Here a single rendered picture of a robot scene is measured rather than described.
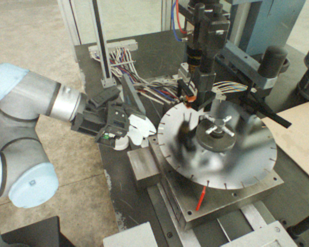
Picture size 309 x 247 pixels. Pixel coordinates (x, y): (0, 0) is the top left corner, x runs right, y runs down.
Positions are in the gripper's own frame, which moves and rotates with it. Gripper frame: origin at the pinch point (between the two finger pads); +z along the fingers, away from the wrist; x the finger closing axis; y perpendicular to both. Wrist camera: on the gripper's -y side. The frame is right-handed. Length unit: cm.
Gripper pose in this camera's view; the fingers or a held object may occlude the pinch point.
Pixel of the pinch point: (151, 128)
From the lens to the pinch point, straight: 57.3
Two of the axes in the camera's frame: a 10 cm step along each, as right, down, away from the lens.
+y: 0.9, 7.3, -6.8
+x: 5.5, -6.0, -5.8
